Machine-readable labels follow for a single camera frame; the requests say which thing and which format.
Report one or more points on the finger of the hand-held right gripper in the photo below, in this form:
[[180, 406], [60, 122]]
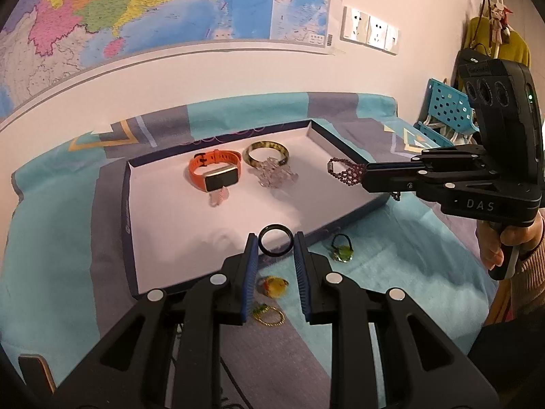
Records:
[[451, 155], [391, 181]]

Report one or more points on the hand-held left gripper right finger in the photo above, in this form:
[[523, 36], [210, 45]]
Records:
[[303, 277]]

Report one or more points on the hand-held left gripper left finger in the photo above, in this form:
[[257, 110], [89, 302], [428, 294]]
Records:
[[251, 277]]

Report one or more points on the dark blue box lid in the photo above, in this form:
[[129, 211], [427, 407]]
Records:
[[170, 221]]

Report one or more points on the orange smartwatch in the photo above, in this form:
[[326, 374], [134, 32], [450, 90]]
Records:
[[221, 179]]

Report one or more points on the mottled green bangle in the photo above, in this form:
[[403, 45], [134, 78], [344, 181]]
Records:
[[266, 145]]

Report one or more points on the person's right forearm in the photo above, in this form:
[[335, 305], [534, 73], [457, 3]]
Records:
[[532, 277]]

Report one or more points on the person's right hand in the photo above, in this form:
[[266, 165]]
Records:
[[491, 247]]

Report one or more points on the blue plastic basket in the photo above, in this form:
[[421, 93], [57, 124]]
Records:
[[447, 106]]

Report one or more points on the yellow hanging garment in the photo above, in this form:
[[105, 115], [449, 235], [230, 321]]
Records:
[[515, 49]]

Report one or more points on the hanging plush toy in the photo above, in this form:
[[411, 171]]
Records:
[[500, 19]]

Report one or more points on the person's dark clothing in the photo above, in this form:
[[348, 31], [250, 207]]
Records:
[[511, 349]]

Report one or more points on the teal and grey printed blanket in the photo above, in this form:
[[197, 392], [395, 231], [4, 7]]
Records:
[[64, 221]]

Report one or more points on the wooden board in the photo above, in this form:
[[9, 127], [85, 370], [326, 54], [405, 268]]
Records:
[[36, 373]]

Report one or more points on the white wall socket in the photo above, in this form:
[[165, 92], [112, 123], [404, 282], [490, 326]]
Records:
[[355, 24], [391, 40], [377, 32]]

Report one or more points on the colourful wall map poster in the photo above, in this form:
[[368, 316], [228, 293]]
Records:
[[127, 8]]

